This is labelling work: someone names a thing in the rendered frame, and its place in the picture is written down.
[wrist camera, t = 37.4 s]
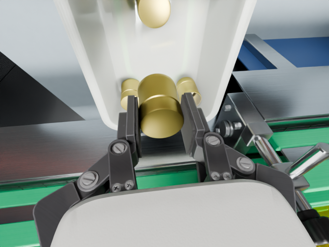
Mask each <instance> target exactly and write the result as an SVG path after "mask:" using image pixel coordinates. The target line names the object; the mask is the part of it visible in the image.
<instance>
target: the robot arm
mask: <svg viewBox="0 0 329 247"><path fill-rule="evenodd" d="M180 106H181V110H182V113H183V117H184V124H183V126H182V128H181V133H182V137H183V141H184V145H185V149H186V153H187V154H189V157H193V159H195V160H196V168H197V176H198V183H191V184H182V185H173V186H164V187H156V188H147V189H138V186H137V180H136V174H135V166H136V165H137V164H138V162H139V158H141V129H140V124H139V104H138V97H135V95H128V96H127V112H119V115H118V126H117V139H116V140H114V141H112V142H111V143H110V144H109V146H108V152H107V153H106V154H105V155H104V156H102V157H101V158H100V159H99V160H98V161H96V162H95V163H94V164H93V165H92V166H90V167H89V168H88V169H87V170H86V171H84V172H83V173H82V174H81V175H80V177H79V179H78V180H76V181H75V182H73V181H72V182H70V183H68V184H66V185H65V186H63V187H61V188H59V189H58V190H56V191H54V192H52V193H51V194H49V195H47V196H45V197H44V198H42V199H41V200H39V201H38V202H37V203H36V204H35V206H34V208H33V218H34V222H35V226H36V230H37V235H38V239H39V244H40V247H316V245H315V244H314V242H313V240H312V239H311V237H310V236H309V234H308V232H307V231H306V229H305V227H304V226H303V224H302V223H301V221H300V219H299V218H298V216H297V209H296V198H295V188H294V182H293V179H292V178H291V177H290V176H289V175H288V174H286V173H284V172H282V171H279V170H276V169H274V168H271V167H268V166H265V165H263V164H260V163H254V162H253V161H252V160H251V159H250V158H248V157H247V156H245V155H243V154H242V153H240V152H238V151H236V150H234V149H233V148H231V147H229V146H227V145H226V144H224V140H223V138H222V137H221V136H220V135H219V134H218V133H215V132H211V131H210V128H209V125H208V123H207V120H206V118H205V115H204V113H203V110H202V108H201V107H199V108H197V106H196V104H195V101H194V98H193V95H192V93H191V92H186V93H184V94H183V95H182V96H181V103H180Z"/></svg>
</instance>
